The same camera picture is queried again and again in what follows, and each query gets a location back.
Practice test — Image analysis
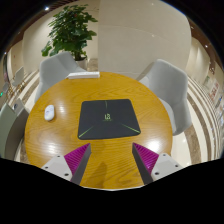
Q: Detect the green potted plant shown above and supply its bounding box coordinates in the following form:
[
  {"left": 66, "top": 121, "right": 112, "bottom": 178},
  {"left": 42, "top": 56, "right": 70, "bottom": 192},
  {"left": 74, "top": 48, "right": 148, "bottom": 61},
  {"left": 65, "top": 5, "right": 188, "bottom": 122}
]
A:
[{"left": 41, "top": 4, "right": 97, "bottom": 61}]

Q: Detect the white keyboard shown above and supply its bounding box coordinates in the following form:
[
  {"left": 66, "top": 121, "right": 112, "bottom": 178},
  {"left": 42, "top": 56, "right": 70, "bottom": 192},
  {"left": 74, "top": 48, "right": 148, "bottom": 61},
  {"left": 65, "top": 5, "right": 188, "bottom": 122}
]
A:
[{"left": 67, "top": 72, "right": 100, "bottom": 79}]

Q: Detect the black mouse pad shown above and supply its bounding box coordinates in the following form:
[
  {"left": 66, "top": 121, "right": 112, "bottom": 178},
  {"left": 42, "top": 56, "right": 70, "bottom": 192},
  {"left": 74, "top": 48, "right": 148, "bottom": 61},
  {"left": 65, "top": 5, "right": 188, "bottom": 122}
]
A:
[{"left": 78, "top": 99, "right": 141, "bottom": 140}]

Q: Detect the grey chair left edge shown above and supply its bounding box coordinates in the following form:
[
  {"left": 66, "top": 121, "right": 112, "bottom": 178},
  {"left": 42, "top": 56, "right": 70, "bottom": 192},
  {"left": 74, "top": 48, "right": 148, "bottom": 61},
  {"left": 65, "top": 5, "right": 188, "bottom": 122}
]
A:
[{"left": 0, "top": 98, "right": 29, "bottom": 160}]

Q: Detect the distant grey chair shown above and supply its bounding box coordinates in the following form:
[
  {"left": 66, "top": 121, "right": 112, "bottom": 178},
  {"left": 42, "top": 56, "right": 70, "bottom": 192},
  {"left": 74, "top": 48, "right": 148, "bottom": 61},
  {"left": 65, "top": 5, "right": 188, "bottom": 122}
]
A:
[{"left": 12, "top": 67, "right": 24, "bottom": 87}]

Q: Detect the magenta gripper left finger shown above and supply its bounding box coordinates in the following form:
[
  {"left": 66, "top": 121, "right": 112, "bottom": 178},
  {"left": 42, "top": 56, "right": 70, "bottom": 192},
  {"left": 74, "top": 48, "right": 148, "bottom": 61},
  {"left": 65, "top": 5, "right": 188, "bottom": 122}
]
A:
[{"left": 42, "top": 143, "right": 91, "bottom": 185}]

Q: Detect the grey chair back left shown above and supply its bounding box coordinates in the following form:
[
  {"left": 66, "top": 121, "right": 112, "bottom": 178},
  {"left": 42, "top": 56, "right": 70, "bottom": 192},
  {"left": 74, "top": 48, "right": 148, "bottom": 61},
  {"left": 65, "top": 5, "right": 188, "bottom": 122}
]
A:
[{"left": 34, "top": 51, "right": 84, "bottom": 102}]

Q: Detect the white plant pot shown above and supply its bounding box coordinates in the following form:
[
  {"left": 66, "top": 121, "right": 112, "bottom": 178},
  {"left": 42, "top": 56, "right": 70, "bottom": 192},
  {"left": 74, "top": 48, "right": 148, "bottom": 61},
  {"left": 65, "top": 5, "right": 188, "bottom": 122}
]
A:
[{"left": 77, "top": 58, "right": 88, "bottom": 69}]

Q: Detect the grey chair back right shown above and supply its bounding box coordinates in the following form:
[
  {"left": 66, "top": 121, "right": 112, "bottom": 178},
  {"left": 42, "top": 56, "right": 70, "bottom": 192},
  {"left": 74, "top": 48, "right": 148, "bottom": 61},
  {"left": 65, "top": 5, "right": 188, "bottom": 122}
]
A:
[{"left": 137, "top": 59, "right": 192, "bottom": 135}]

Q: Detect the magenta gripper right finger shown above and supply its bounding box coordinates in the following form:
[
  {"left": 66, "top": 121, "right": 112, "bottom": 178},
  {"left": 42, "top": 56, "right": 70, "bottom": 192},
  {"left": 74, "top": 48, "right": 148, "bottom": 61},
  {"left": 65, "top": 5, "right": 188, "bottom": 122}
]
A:
[{"left": 132, "top": 143, "right": 182, "bottom": 185}]

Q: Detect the white computer mouse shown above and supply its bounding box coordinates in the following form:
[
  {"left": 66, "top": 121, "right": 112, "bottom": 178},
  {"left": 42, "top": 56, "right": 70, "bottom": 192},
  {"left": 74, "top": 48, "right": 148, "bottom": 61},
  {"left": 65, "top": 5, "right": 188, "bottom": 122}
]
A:
[{"left": 44, "top": 105, "right": 55, "bottom": 121}]

